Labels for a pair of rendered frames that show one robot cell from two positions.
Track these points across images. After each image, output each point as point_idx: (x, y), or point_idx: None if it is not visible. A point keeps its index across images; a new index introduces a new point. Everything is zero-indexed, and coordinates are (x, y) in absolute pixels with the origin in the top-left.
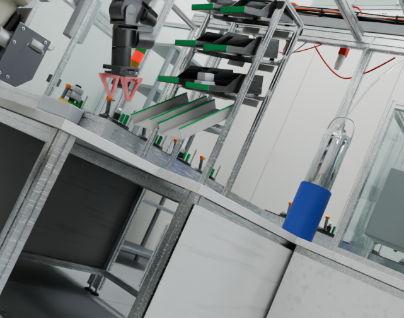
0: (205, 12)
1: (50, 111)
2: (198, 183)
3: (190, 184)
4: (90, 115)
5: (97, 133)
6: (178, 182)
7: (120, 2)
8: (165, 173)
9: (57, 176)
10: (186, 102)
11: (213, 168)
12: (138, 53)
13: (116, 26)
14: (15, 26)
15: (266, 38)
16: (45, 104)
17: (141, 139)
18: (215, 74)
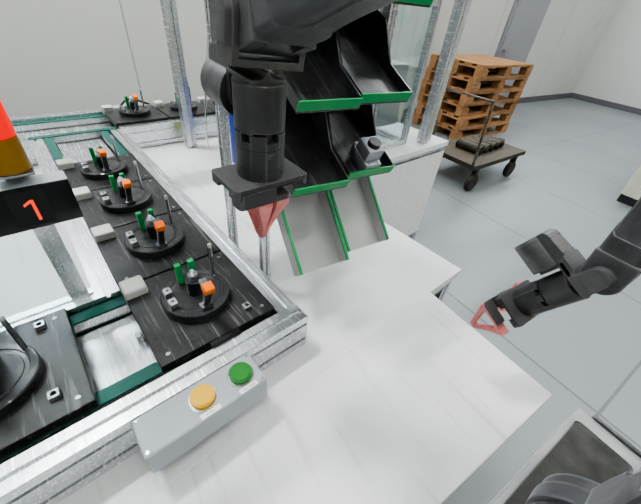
0: None
1: (218, 428)
2: (459, 271)
3: (454, 276)
4: (265, 342)
5: (297, 339)
6: (445, 284)
7: (638, 274)
8: (435, 290)
9: None
10: None
11: (100, 147)
12: None
13: (259, 199)
14: None
15: (392, 19)
16: (184, 445)
17: (256, 266)
18: (328, 113)
